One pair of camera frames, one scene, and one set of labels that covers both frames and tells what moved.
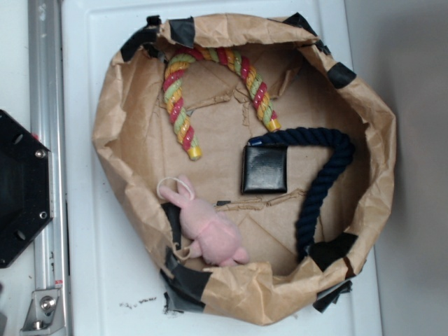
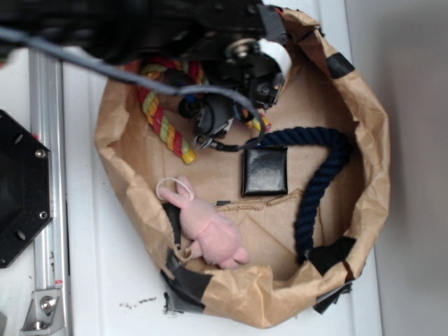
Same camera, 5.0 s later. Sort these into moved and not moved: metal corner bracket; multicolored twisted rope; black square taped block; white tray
Moved: multicolored twisted rope
Not moved: black square taped block; metal corner bracket; white tray
